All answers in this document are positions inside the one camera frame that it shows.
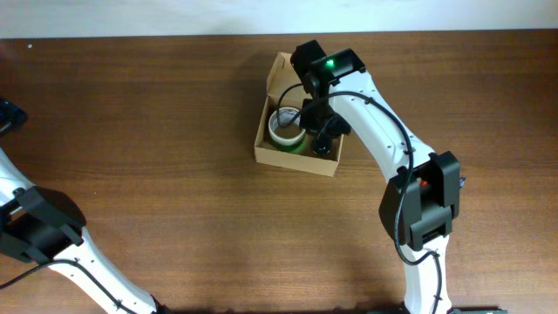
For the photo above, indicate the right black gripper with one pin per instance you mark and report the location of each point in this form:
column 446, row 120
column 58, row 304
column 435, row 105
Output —
column 342, row 126

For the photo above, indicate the black glue bottle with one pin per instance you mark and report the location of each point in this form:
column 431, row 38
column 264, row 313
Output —
column 321, row 145

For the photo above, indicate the white tape roll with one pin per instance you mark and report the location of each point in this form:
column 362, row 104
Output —
column 282, row 135

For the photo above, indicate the brown cardboard box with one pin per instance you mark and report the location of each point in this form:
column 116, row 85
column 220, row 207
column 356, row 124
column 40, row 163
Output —
column 281, row 76

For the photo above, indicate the green tape roll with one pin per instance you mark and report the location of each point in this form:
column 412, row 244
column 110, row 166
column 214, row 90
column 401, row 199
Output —
column 298, row 148

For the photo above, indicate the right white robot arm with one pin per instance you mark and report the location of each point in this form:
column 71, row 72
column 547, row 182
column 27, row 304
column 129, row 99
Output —
column 421, row 199

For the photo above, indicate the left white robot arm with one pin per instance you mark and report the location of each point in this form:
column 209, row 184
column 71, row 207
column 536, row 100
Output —
column 46, row 227

